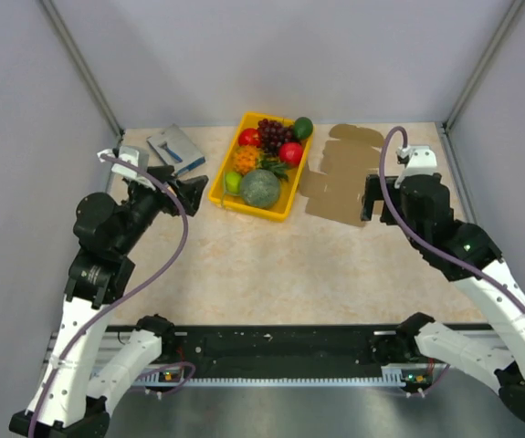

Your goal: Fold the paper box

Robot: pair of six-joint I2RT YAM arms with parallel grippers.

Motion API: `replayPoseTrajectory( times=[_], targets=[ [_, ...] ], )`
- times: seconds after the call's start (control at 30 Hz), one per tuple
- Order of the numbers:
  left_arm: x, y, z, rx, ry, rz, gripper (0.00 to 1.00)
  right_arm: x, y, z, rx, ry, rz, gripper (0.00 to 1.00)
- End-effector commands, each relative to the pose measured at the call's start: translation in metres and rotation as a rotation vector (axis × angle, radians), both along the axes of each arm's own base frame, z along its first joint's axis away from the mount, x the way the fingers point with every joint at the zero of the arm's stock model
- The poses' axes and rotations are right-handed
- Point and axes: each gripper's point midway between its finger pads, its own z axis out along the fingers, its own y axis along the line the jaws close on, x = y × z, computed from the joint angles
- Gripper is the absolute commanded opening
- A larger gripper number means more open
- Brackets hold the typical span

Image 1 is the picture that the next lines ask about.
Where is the yellow plastic tray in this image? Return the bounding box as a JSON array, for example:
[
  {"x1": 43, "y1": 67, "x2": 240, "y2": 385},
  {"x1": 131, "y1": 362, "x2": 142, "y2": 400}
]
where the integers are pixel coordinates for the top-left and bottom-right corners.
[{"x1": 208, "y1": 112, "x2": 314, "y2": 222}]

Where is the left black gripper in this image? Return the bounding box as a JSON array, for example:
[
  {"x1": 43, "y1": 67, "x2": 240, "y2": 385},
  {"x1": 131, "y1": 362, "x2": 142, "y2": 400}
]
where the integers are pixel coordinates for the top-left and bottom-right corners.
[{"x1": 115, "y1": 164, "x2": 208, "y2": 253}]

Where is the green avocado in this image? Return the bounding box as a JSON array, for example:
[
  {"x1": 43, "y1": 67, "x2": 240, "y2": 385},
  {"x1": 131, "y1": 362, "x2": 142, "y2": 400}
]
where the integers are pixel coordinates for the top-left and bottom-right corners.
[{"x1": 292, "y1": 117, "x2": 314, "y2": 141}]

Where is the green cantaloupe melon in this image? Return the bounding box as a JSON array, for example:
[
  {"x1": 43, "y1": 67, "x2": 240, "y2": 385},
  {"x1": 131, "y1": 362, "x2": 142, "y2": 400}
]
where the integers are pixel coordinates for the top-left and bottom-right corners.
[{"x1": 239, "y1": 169, "x2": 281, "y2": 209}]

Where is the grey slotted cable duct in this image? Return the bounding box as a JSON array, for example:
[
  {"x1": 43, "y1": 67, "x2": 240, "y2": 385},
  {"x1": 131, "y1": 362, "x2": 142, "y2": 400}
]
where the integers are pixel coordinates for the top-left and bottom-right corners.
[{"x1": 129, "y1": 363, "x2": 427, "y2": 389}]

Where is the brown cardboard paper box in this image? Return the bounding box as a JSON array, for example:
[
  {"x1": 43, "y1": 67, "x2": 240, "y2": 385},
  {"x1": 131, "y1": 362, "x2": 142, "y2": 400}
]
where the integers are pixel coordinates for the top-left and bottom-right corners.
[{"x1": 299, "y1": 124, "x2": 384, "y2": 227}]

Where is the dark red grape bunch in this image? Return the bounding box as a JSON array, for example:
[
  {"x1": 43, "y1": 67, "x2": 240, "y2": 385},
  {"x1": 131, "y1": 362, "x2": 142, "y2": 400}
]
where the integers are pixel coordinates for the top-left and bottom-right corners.
[{"x1": 257, "y1": 119, "x2": 295, "y2": 156}]

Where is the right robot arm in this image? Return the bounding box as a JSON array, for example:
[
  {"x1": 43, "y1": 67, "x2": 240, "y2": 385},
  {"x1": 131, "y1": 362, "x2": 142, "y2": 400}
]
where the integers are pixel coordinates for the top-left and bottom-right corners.
[{"x1": 362, "y1": 173, "x2": 525, "y2": 422}]

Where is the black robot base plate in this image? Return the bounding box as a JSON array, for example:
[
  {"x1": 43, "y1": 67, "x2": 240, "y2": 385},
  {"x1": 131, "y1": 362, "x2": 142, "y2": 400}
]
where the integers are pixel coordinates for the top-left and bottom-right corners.
[{"x1": 156, "y1": 325, "x2": 429, "y2": 378}]

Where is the red apple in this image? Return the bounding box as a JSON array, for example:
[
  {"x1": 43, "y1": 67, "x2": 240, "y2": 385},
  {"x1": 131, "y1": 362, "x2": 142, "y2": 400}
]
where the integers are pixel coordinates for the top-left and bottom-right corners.
[{"x1": 238, "y1": 128, "x2": 261, "y2": 148}]

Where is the razor package box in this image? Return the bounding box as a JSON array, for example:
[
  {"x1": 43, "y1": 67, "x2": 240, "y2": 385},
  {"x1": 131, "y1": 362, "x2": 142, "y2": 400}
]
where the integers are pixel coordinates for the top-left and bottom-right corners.
[{"x1": 147, "y1": 124, "x2": 206, "y2": 177}]

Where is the red pomegranate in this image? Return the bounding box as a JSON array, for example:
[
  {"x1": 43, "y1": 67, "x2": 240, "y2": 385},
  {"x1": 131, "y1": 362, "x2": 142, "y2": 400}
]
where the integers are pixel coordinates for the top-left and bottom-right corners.
[{"x1": 278, "y1": 142, "x2": 304, "y2": 168}]

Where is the orange pineapple fruit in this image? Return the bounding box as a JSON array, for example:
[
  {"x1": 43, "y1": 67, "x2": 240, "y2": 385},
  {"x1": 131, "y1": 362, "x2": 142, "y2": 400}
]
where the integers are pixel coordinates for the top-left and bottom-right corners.
[{"x1": 232, "y1": 146, "x2": 289, "y2": 181}]

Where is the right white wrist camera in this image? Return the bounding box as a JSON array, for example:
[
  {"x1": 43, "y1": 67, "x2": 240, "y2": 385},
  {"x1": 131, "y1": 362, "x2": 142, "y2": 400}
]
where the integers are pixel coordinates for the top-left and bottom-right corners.
[{"x1": 394, "y1": 145, "x2": 437, "y2": 189}]

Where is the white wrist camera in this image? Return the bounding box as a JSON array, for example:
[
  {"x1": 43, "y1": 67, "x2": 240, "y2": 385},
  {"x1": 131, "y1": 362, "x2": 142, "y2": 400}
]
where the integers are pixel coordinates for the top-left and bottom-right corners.
[
  {"x1": 97, "y1": 145, "x2": 154, "y2": 189},
  {"x1": 394, "y1": 145, "x2": 437, "y2": 189}
]

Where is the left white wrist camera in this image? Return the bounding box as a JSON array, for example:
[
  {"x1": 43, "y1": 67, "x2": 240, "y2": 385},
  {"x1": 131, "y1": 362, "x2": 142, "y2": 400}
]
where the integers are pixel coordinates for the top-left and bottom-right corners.
[{"x1": 97, "y1": 145, "x2": 154, "y2": 189}]

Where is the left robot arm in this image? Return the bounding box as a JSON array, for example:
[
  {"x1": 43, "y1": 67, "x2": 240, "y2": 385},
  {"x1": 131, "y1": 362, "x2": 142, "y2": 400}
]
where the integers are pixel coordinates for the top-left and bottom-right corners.
[{"x1": 9, "y1": 166, "x2": 208, "y2": 437}]

